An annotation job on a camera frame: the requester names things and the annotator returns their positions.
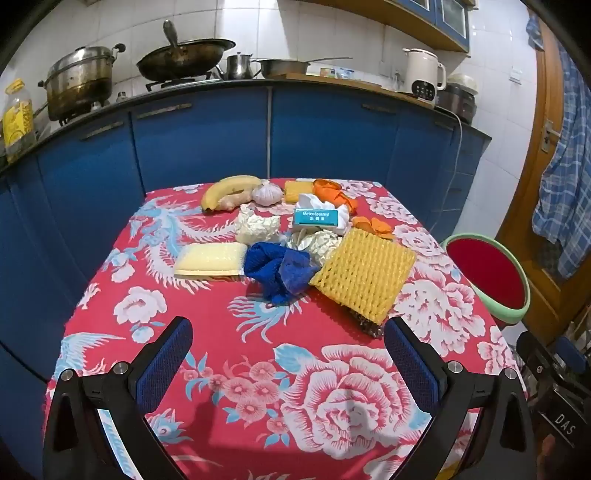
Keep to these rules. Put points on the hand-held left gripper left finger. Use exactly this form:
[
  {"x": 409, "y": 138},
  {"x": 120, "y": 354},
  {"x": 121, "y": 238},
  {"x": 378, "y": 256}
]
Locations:
[{"x": 161, "y": 364}]

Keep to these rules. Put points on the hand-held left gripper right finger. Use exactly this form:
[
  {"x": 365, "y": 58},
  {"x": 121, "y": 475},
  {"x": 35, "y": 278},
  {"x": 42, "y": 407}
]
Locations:
[{"x": 411, "y": 364}]

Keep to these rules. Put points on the yellow sponge cloth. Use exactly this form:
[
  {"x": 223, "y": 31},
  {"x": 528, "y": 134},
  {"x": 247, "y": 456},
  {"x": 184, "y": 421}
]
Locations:
[{"x": 364, "y": 277}]

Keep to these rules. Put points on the cream foam sheet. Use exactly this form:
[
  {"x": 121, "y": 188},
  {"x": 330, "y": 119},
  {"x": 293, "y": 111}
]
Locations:
[{"x": 210, "y": 258}]

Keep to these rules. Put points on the red basin with green rim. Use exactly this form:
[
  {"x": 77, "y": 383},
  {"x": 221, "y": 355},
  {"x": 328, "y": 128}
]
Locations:
[{"x": 489, "y": 272}]

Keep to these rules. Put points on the blue mesh cloth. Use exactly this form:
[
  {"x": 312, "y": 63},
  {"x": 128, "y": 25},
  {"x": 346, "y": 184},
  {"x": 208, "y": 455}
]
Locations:
[{"x": 272, "y": 272}]

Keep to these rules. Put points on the white paper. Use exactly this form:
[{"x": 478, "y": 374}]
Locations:
[
  {"x": 318, "y": 244},
  {"x": 256, "y": 228}
]

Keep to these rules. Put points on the white teal medicine box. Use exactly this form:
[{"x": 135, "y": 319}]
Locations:
[{"x": 318, "y": 224}]

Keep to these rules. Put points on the white tissue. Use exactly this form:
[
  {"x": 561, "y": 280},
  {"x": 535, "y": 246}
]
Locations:
[{"x": 311, "y": 203}]

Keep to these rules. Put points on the orange peel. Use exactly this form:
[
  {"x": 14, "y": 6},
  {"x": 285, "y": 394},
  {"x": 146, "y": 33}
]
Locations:
[
  {"x": 325, "y": 188},
  {"x": 374, "y": 226}
]

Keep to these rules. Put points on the dark speckled scrap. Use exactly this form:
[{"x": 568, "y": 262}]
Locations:
[{"x": 369, "y": 328}]

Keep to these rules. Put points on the red floral tablecloth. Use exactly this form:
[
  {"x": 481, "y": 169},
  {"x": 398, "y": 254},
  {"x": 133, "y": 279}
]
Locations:
[{"x": 277, "y": 332}]

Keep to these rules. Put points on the dark checkered cloth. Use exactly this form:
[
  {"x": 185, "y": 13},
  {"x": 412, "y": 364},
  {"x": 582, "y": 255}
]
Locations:
[{"x": 551, "y": 256}]

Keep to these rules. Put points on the ginger root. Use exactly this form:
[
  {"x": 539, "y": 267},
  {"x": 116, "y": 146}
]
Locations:
[{"x": 233, "y": 201}]

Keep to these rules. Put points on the yellow banana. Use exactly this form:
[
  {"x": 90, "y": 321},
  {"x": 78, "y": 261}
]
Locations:
[{"x": 226, "y": 187}]

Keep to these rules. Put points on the blue plaid shirt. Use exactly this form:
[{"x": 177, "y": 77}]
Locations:
[{"x": 568, "y": 184}]

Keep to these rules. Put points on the garlic bulb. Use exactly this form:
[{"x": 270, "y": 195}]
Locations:
[{"x": 267, "y": 194}]

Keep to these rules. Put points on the wooden door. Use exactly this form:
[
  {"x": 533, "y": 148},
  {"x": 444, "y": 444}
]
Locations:
[{"x": 521, "y": 184}]

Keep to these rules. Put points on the yellow sponge block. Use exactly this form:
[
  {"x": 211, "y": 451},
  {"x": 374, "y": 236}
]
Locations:
[{"x": 295, "y": 189}]

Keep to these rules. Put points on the blue kitchen cabinet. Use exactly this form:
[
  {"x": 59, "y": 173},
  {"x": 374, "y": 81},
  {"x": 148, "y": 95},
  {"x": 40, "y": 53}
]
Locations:
[{"x": 323, "y": 138}]

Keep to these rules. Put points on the dark rice cooker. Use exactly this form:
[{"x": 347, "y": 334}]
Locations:
[{"x": 455, "y": 104}]

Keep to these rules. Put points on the black gas stove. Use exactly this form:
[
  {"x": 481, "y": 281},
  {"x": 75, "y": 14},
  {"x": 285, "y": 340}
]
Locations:
[{"x": 180, "y": 83}]

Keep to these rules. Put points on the yellow oil bottle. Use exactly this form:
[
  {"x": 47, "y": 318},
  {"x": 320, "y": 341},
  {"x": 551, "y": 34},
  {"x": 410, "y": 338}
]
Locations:
[{"x": 18, "y": 120}]

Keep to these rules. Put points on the steel steamer pot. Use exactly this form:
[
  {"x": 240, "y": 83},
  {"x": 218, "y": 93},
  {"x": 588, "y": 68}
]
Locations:
[{"x": 78, "y": 87}]

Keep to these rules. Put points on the white electric kettle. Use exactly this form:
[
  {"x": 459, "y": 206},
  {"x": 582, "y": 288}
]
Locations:
[{"x": 422, "y": 74}]

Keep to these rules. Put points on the wooden cutting board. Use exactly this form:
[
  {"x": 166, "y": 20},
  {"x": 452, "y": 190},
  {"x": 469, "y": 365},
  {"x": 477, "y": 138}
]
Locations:
[{"x": 341, "y": 81}]

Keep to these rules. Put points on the black wok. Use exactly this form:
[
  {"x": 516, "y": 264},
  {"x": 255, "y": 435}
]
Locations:
[{"x": 184, "y": 60}]

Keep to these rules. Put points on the small steel pot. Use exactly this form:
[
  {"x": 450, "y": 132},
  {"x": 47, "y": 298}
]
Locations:
[{"x": 238, "y": 67}]

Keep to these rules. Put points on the steel saucepan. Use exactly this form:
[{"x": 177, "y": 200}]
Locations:
[{"x": 281, "y": 67}]

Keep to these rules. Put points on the metal cooking spatula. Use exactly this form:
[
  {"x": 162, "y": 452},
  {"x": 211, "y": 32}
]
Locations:
[{"x": 171, "y": 32}]

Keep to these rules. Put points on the white wall switch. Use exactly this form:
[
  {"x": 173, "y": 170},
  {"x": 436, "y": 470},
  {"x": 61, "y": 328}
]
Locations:
[{"x": 517, "y": 74}]

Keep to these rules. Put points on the blue wall cabinet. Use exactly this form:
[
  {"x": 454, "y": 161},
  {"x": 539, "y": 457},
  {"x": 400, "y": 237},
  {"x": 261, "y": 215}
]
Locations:
[{"x": 450, "y": 14}]

